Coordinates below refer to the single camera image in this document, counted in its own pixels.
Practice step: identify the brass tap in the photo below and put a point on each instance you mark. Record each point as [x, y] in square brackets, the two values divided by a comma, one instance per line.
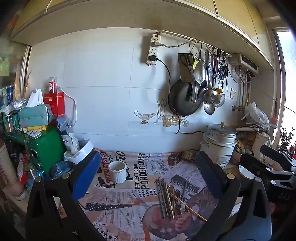
[239, 107]

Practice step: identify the cream wall cabinet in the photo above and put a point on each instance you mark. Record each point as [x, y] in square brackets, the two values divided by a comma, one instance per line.
[138, 14]

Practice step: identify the small white tin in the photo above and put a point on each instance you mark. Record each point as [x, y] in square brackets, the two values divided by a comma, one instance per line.
[34, 134]

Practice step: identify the clear plastic cutting board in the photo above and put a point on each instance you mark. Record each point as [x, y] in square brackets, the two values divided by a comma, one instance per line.
[68, 104]

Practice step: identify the newspaper print tablecloth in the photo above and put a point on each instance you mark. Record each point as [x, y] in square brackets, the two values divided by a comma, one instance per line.
[138, 166]

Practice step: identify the gold metal spoon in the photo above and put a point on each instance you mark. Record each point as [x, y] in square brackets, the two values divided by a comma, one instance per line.
[171, 188]

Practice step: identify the green box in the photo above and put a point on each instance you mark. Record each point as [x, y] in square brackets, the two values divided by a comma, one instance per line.
[46, 150]

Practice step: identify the white printed pouch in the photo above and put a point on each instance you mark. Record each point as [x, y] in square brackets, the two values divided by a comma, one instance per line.
[70, 143]

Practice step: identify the clear bag with blue contents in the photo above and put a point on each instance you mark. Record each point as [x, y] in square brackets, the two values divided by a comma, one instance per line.
[64, 122]

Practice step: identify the potted plant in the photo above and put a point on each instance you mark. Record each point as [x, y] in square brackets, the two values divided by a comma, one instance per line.
[285, 139]

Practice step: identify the blue plastic container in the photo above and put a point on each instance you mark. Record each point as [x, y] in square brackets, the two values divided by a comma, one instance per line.
[60, 169]

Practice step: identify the white wall switch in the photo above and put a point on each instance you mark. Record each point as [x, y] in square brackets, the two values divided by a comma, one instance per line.
[233, 93]

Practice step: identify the group of mixed chopsticks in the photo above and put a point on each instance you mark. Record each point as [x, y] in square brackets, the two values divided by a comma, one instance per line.
[167, 204]

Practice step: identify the white ribbed ceramic cup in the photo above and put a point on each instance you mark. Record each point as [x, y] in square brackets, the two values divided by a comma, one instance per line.
[118, 176]

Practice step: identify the steel tongs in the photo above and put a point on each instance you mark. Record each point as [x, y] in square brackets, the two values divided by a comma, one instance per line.
[215, 69]

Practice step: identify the white plastic bowl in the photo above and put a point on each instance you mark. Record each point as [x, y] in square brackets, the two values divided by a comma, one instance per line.
[83, 150]

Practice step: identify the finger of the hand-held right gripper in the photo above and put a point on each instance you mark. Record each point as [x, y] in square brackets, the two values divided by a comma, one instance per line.
[272, 153]
[254, 163]

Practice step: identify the beige cylindrical container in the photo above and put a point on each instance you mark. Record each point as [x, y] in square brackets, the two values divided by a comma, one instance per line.
[9, 171]

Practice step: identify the metal hanging rail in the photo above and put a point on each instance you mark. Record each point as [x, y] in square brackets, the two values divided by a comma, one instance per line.
[175, 34]

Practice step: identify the window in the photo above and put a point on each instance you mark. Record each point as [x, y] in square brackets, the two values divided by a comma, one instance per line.
[288, 69]

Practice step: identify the clear tube red label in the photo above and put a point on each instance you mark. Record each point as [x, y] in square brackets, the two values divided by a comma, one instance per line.
[52, 85]

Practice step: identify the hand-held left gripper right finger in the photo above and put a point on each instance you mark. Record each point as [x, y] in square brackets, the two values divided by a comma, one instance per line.
[208, 171]

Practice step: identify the dark kitchen shears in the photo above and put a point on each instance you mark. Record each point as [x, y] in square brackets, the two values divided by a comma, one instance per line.
[224, 69]

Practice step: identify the black wok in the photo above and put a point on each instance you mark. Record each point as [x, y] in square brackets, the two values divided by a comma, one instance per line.
[182, 99]

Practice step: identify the clear plastic bag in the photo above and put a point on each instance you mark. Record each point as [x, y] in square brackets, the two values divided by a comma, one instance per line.
[256, 115]

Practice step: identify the teal chopstick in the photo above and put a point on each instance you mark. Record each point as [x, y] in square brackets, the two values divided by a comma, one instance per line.
[161, 201]

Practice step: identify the light bamboo chopstick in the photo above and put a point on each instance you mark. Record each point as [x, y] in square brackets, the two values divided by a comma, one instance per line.
[192, 209]

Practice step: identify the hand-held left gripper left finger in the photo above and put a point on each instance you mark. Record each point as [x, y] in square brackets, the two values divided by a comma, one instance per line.
[89, 171]

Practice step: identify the steel canister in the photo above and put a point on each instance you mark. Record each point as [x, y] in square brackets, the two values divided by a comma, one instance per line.
[30, 172]

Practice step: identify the round steel strainer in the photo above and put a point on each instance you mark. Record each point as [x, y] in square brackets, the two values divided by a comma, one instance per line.
[221, 99]

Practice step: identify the steel slotted skimmer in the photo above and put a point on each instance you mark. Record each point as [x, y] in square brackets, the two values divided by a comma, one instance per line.
[210, 96]

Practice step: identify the white power strip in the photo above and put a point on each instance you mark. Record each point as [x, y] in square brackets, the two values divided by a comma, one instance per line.
[153, 52]
[156, 38]

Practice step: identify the white rice cooker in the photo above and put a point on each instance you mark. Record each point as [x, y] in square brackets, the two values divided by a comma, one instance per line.
[217, 148]

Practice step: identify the red tin box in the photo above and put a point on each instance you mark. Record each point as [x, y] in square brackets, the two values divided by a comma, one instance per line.
[54, 102]

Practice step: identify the white wall appliance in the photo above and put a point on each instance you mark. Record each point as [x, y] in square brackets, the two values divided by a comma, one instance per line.
[242, 61]

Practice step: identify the green peeler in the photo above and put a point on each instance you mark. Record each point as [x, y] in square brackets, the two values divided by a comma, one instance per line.
[196, 62]

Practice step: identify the yellow flat box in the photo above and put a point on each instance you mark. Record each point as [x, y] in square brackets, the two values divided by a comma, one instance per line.
[34, 128]

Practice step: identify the teal tissue pack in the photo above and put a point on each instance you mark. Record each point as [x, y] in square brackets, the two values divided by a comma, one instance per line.
[34, 115]

